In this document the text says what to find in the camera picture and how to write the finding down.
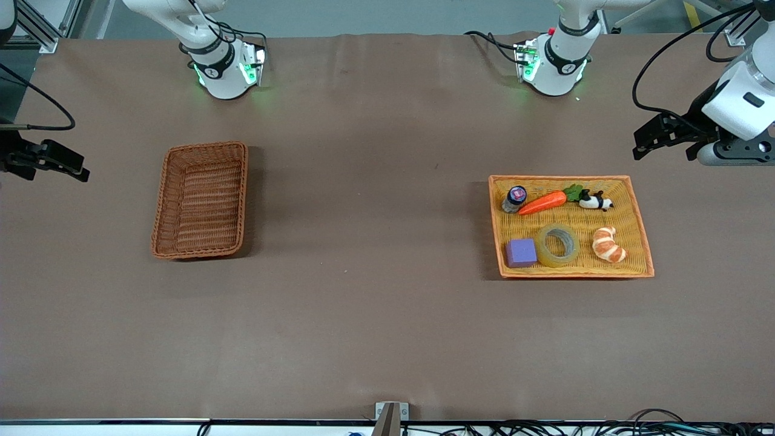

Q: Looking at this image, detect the aluminium frame profile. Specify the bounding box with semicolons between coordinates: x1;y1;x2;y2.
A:
724;0;775;48
12;0;79;54

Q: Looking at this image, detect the purple cube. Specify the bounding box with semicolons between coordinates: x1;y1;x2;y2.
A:
505;238;538;269

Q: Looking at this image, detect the brown table cover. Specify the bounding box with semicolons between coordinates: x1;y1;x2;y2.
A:
0;33;775;423

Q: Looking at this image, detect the metal table edge bracket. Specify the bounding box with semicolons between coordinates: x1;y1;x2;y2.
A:
375;402;409;436

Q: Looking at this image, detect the black base cable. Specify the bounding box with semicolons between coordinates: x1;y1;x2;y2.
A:
206;18;268;50
464;30;523;65

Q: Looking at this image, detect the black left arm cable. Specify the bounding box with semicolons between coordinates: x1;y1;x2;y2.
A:
632;3;760;119

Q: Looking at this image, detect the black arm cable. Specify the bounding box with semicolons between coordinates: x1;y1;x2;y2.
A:
632;3;760;119
0;62;77;131

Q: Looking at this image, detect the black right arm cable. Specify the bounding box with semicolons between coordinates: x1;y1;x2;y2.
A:
0;62;77;131

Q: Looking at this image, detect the brown wicker basket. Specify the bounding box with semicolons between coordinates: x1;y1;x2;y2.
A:
151;141;249;260

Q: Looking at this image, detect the toy croissant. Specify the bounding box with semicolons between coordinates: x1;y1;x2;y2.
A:
592;226;628;263

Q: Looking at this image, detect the black left base cable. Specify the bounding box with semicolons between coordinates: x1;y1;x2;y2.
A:
464;30;523;65

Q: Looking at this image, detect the orange woven flat basket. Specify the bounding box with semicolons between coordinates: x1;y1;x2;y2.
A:
488;174;656;279

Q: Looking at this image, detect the translucent yellowish tape roll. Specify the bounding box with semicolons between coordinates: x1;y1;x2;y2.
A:
534;223;581;268

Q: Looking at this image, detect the orange toy carrot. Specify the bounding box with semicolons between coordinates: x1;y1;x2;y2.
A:
518;184;584;216

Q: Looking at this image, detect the black right base cable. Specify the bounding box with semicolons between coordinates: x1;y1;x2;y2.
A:
206;18;268;50

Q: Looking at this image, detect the small dark-capped bottle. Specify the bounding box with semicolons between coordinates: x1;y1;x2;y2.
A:
501;185;528;214

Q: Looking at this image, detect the small panda figurine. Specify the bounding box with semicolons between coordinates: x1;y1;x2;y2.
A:
578;190;615;212

